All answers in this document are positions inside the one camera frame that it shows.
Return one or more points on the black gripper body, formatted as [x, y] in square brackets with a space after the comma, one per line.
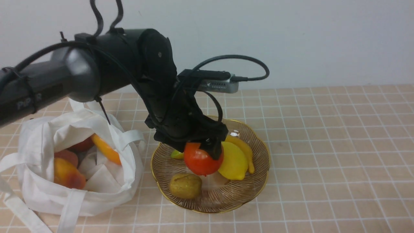
[176, 126]

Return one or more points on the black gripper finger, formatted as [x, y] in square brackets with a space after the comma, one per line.
[212, 147]

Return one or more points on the red pomegranate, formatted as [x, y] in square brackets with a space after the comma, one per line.
[199, 161]

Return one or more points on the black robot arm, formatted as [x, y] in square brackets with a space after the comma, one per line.
[89, 67]

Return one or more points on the brown-green kiwi fruit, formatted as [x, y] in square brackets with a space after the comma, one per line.
[185, 185]

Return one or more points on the gold-rimmed glass fruit plate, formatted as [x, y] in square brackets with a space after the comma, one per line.
[218, 195]

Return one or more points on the orange curved fruit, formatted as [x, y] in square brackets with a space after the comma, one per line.
[106, 150]

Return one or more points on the dark red fruit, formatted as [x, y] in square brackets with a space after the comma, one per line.
[83, 146]

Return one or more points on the white cloth tote bag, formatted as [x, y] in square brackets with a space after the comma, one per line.
[108, 184]

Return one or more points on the yellow lemon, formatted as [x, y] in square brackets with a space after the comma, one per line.
[234, 165]

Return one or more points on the yellow banana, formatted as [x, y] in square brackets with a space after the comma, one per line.
[235, 140]

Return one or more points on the pink peach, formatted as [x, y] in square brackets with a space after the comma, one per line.
[68, 156]

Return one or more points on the yellow-red mango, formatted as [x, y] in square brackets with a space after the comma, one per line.
[65, 174]

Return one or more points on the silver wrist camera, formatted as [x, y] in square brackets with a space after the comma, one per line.
[214, 85]

